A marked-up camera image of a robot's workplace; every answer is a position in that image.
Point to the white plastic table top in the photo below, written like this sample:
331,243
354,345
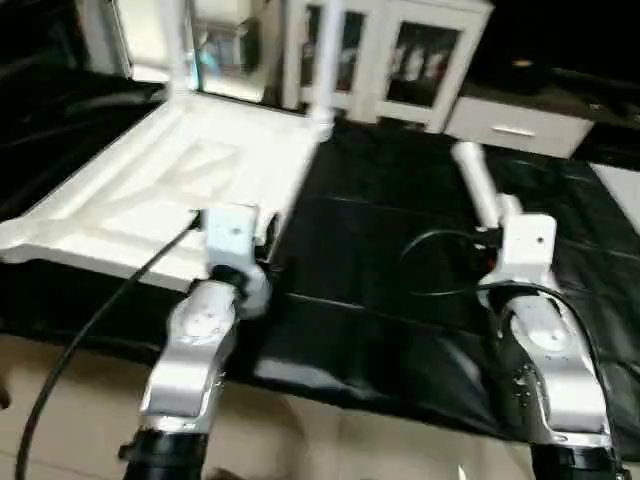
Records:
150,180

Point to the white plastic table leg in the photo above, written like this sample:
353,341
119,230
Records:
328,60
478,180
182,50

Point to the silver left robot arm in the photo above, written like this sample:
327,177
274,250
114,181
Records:
195,340

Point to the black work mat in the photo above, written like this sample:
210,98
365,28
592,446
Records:
380,300

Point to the white drawer unit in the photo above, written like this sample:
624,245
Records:
510,128

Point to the blue grey floor appliance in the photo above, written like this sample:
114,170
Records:
225,50

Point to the white glass-door cabinet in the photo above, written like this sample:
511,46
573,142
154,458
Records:
375,60

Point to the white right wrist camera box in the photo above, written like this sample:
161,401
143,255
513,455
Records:
528,245

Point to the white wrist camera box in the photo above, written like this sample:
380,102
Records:
528,245
232,235

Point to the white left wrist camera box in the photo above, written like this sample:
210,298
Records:
232,235

